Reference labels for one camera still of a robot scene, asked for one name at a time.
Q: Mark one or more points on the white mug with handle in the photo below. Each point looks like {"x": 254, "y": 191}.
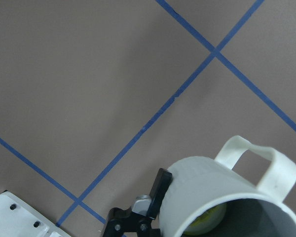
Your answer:
{"x": 201, "y": 183}

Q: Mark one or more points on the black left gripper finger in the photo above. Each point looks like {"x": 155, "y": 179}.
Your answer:
{"x": 160, "y": 186}

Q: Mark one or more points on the yellow lemon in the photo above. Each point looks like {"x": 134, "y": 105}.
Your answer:
{"x": 207, "y": 221}

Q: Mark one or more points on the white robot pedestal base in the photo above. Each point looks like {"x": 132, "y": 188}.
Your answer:
{"x": 18, "y": 219}

